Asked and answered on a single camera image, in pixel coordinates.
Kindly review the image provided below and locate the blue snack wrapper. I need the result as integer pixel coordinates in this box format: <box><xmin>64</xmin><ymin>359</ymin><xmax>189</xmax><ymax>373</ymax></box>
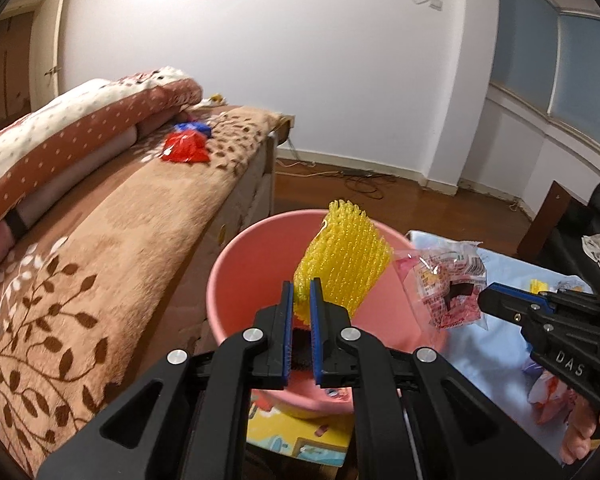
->
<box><xmin>174</xmin><ymin>121</ymin><xmax>214</xmax><ymax>139</ymax></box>

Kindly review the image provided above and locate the bed with mattress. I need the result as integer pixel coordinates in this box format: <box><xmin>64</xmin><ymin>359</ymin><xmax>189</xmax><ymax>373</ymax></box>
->
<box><xmin>180</xmin><ymin>112</ymin><xmax>297</xmax><ymax>356</ymax></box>

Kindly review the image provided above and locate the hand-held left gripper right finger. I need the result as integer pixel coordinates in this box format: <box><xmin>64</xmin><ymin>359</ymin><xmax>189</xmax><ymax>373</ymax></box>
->
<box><xmin>310</xmin><ymin>277</ymin><xmax>566</xmax><ymax>480</ymax></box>

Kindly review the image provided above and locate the brown wooden panel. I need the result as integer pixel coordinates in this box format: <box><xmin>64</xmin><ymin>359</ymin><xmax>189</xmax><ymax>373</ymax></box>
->
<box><xmin>517</xmin><ymin>180</ymin><xmax>588</xmax><ymax>261</ymax></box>

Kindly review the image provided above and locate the black floor cable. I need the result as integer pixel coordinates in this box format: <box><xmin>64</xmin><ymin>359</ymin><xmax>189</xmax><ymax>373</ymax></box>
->
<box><xmin>340</xmin><ymin>169</ymin><xmax>397</xmax><ymax>197</ymax></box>

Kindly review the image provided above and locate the yellow foam fruit net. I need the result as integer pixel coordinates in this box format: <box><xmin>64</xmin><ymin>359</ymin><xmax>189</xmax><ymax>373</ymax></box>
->
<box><xmin>292</xmin><ymin>199</ymin><xmax>395</xmax><ymax>323</ymax></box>

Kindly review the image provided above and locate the light blue tablecloth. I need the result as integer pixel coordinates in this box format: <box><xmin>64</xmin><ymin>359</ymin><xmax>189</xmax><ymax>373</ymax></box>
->
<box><xmin>402</xmin><ymin>230</ymin><xmax>596</xmax><ymax>466</ymax></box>

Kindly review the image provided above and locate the white door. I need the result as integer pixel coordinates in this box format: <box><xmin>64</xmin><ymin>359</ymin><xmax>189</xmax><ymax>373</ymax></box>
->
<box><xmin>30</xmin><ymin>0</ymin><xmax>71</xmax><ymax>111</ymax></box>

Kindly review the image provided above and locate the person's right hand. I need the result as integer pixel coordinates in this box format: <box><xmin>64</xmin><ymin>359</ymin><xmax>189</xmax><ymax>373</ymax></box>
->
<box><xmin>562</xmin><ymin>385</ymin><xmax>600</xmax><ymax>466</ymax></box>

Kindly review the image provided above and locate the red crinkled snack bag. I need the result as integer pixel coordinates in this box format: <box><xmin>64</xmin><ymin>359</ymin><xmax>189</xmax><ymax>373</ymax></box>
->
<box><xmin>160</xmin><ymin>130</ymin><xmax>211</xmax><ymax>165</ymax></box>

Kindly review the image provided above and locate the white and red wrapper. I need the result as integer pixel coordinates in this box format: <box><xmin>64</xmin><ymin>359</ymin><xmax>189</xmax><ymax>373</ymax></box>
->
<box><xmin>527</xmin><ymin>372</ymin><xmax>576</xmax><ymax>426</ymax></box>

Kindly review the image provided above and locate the folded polka-dot quilt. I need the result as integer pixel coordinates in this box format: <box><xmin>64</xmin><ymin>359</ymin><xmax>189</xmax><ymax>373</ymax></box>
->
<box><xmin>0</xmin><ymin>65</ymin><xmax>203</xmax><ymax>291</ymax></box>

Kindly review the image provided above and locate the pink plastic bucket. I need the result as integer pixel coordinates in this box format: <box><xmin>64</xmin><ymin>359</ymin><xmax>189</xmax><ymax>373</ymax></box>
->
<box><xmin>206</xmin><ymin>209</ymin><xmax>448</xmax><ymax>418</ymax></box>

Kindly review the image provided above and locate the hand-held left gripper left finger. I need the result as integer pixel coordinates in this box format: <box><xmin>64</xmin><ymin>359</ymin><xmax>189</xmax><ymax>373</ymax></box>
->
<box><xmin>35</xmin><ymin>280</ymin><xmax>296</xmax><ymax>480</ymax></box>

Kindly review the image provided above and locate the frosted window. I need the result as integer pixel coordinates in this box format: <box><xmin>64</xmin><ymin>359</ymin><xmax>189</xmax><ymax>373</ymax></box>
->
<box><xmin>490</xmin><ymin>0</ymin><xmax>600</xmax><ymax>171</ymax></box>

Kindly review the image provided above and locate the clear pink snack wrapper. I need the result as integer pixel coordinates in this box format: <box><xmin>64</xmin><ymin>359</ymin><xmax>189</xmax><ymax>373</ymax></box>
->
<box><xmin>395</xmin><ymin>241</ymin><xmax>488</xmax><ymax>332</ymax></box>

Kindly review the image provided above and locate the brown leaf-print blanket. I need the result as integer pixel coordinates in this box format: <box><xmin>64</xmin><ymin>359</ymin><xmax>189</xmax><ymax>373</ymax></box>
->
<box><xmin>0</xmin><ymin>105</ymin><xmax>281</xmax><ymax>476</ymax></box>

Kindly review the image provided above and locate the brown wooden door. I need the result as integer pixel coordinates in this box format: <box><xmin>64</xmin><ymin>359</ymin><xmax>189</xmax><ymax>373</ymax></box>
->
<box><xmin>0</xmin><ymin>10</ymin><xmax>33</xmax><ymax>136</ymax></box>

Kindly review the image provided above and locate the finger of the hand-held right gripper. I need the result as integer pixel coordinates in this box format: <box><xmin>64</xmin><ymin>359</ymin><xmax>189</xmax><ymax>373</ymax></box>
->
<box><xmin>489</xmin><ymin>282</ymin><xmax>557</xmax><ymax>307</ymax></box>
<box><xmin>476</xmin><ymin>285</ymin><xmax>534</xmax><ymax>327</ymax></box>

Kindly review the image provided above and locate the colourful printed box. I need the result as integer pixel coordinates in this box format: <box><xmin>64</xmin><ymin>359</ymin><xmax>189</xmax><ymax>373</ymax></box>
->
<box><xmin>245</xmin><ymin>392</ymin><xmax>356</xmax><ymax>468</ymax></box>

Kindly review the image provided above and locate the white floor cable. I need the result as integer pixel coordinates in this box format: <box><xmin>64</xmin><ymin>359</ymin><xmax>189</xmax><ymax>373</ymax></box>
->
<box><xmin>275</xmin><ymin>157</ymin><xmax>343</xmax><ymax>178</ymax></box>

